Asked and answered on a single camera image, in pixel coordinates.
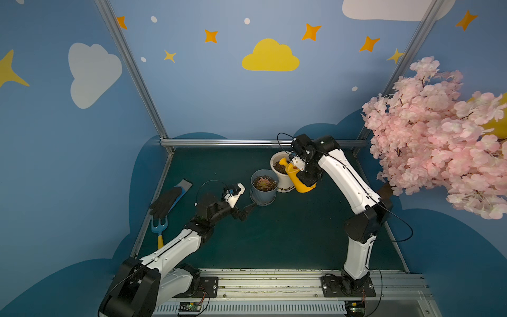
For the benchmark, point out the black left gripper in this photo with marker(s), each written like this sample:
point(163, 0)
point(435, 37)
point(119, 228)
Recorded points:
point(237, 211)

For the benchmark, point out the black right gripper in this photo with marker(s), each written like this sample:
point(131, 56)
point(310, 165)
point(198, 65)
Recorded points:
point(305, 174)

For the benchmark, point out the yellow watering can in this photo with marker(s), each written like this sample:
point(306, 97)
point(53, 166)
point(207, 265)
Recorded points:
point(292, 172)

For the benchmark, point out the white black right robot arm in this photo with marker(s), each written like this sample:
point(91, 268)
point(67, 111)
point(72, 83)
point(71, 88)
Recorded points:
point(369, 211)

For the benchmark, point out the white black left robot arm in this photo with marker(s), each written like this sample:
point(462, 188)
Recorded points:
point(141, 285)

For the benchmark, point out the dark succulent in white pot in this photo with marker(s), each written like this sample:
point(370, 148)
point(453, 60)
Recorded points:
point(279, 167)

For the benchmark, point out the red-green succulent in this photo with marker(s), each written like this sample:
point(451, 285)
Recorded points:
point(265, 183)

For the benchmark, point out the blue-grey plant pot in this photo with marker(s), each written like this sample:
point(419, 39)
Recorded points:
point(263, 198)

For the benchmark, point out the white plant pot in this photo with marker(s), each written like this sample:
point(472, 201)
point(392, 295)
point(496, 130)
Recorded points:
point(282, 179)

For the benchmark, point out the white pot saucer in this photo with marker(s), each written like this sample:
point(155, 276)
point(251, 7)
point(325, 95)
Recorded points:
point(285, 188)

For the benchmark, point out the black garden glove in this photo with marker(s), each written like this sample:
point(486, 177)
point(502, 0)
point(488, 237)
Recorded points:
point(160, 207)

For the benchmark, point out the blue garden hand fork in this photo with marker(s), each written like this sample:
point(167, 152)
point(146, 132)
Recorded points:
point(158, 226)

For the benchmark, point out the left green circuit board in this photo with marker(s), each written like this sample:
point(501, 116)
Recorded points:
point(189, 307)

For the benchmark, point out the green circuit board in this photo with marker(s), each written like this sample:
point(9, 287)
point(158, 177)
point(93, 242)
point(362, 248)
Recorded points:
point(355, 309)
point(189, 307)

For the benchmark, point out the pink blossom artificial tree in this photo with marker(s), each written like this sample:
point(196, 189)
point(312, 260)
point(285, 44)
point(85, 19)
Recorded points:
point(425, 136)

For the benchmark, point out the right green circuit board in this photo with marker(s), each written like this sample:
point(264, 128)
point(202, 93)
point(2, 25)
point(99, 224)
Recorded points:
point(355, 309)

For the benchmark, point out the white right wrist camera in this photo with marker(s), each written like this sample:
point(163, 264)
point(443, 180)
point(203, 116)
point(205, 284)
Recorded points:
point(298, 162)

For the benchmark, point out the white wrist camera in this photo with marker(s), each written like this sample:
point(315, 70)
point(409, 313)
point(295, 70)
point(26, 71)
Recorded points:
point(298, 162)
point(232, 194)

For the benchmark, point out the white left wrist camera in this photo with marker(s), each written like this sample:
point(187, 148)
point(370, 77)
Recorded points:
point(232, 194)

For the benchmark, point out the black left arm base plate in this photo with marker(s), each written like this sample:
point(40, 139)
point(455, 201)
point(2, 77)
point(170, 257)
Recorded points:
point(201, 285)

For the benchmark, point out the aluminium frame rail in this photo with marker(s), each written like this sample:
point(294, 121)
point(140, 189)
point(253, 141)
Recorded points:
point(236, 143)

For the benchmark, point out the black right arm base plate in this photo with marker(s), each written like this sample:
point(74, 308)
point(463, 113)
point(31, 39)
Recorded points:
point(345, 286)

